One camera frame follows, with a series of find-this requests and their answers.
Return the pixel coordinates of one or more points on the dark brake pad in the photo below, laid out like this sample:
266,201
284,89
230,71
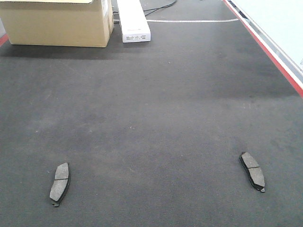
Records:
60,184
254,171

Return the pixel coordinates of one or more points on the white conveyor side machine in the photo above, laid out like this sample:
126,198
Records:
277,27

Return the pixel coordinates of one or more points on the long white box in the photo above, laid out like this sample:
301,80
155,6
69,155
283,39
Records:
133,23

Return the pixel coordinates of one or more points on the cardboard box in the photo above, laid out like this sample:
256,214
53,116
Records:
80,23

